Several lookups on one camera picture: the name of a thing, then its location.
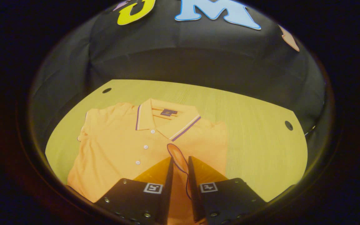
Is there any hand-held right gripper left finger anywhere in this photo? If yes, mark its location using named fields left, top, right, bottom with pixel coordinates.
left=94, top=156, right=174, bottom=224

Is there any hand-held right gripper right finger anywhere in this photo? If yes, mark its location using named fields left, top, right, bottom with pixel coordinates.
left=188, top=156, right=266, bottom=224

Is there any orange T-shirt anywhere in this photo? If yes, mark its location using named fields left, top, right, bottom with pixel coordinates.
left=67, top=98, right=229, bottom=225

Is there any black backdrop cloth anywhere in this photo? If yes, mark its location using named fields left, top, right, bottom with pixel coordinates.
left=30, top=0, right=326, bottom=150

